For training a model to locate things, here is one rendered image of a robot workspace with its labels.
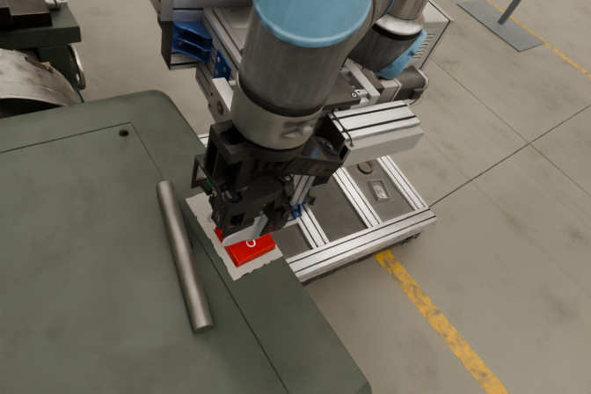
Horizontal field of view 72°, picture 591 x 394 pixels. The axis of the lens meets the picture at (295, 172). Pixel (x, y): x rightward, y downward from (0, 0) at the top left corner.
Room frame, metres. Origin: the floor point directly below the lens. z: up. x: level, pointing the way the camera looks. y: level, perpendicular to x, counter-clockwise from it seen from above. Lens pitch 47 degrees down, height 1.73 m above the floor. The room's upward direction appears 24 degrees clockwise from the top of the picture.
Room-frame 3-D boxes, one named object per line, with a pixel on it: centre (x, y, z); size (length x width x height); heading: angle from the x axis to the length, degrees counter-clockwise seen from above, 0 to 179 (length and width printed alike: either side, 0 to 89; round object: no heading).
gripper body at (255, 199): (0.27, 0.04, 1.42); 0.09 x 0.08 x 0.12; 143
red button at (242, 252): (0.29, 0.03, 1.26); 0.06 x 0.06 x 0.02; 54
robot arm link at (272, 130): (0.27, 0.04, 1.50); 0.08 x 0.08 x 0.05
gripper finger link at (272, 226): (0.27, 0.01, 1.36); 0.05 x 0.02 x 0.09; 53
